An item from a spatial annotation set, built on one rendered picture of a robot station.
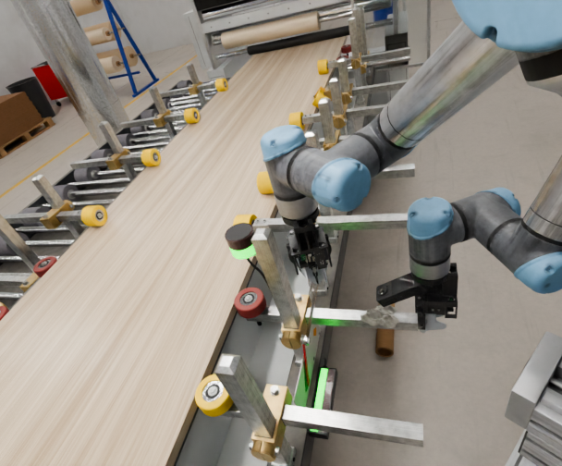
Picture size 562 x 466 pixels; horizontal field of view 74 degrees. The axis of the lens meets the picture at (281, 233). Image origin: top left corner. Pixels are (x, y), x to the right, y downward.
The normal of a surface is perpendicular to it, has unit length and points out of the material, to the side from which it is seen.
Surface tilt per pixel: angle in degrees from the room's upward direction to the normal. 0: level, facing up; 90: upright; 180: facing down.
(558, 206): 69
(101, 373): 0
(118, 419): 0
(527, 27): 83
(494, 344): 0
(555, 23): 83
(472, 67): 104
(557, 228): 74
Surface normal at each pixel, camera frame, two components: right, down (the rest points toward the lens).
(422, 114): -0.52, 0.78
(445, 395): -0.24, -0.76
